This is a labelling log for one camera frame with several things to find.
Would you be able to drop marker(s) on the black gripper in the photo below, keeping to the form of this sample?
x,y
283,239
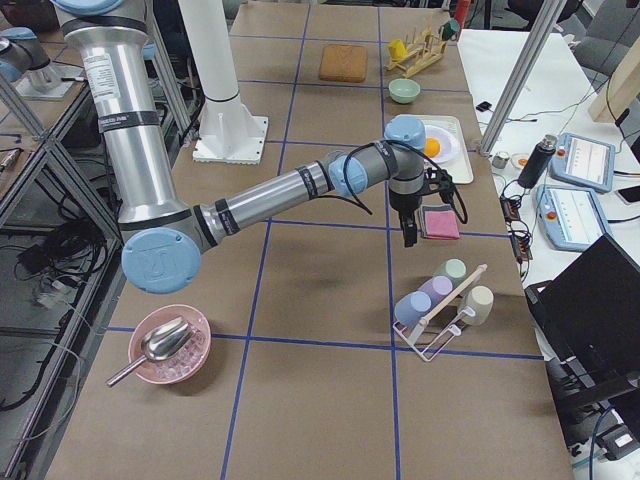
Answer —
x,y
403,205

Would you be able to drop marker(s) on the orange fruit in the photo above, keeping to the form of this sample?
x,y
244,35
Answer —
x,y
432,147

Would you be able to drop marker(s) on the white round plate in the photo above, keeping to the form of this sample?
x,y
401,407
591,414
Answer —
x,y
450,146

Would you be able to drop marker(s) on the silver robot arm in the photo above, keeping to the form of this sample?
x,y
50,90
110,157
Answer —
x,y
21,51
165,237

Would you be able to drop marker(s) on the cream bear tray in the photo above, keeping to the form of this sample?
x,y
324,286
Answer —
x,y
460,167

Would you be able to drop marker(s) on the grey cloth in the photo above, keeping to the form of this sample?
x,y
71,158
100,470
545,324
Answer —
x,y
423,209

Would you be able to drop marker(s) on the pink cloth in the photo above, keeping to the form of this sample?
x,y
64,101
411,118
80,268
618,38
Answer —
x,y
441,225

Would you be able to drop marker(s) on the green cup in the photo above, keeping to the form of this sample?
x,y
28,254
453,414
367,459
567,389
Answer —
x,y
454,269

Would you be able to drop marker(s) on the purple cup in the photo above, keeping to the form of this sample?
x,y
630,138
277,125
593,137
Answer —
x,y
437,288

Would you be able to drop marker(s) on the blue cup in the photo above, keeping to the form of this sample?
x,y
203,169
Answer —
x,y
411,308

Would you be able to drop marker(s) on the wooden rack rod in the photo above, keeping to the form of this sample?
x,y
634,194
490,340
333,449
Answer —
x,y
468,283

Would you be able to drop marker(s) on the beige cup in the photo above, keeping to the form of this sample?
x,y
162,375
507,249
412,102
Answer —
x,y
476,305

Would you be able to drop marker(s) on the mint green bowl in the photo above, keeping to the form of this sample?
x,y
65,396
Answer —
x,y
404,90

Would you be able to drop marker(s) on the black bottle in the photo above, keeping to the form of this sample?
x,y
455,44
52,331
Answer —
x,y
538,161

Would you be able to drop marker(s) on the teach pendant near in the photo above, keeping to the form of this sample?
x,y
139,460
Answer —
x,y
571,217

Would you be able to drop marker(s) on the teach pendant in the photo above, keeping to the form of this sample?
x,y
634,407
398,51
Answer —
x,y
571,217
584,162

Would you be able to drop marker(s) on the wooden cutting board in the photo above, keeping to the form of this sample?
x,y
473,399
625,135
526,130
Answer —
x,y
343,63

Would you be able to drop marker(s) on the yellow mug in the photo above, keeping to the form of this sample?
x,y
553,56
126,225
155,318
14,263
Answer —
x,y
397,50

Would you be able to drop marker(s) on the wooden mug rack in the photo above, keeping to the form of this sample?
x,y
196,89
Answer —
x,y
424,49

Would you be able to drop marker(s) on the teach pendant far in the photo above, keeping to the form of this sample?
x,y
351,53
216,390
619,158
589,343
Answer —
x,y
584,162

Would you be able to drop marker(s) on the dark green mug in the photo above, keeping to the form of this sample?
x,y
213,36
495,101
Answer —
x,y
449,30

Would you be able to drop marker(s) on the black laptop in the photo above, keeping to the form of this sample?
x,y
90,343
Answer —
x,y
590,312

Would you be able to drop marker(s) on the pink bowl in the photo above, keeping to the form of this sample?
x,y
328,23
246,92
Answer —
x,y
189,348

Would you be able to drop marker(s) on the metal scoop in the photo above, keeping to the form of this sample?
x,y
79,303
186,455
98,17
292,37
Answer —
x,y
159,344

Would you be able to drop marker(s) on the white wire cup rack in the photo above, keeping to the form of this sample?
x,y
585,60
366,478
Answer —
x,y
428,350

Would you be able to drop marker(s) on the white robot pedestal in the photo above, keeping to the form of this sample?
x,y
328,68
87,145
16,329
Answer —
x,y
228,132

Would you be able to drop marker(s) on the aluminium frame post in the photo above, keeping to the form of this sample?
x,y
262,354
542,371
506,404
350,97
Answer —
x,y
543,25

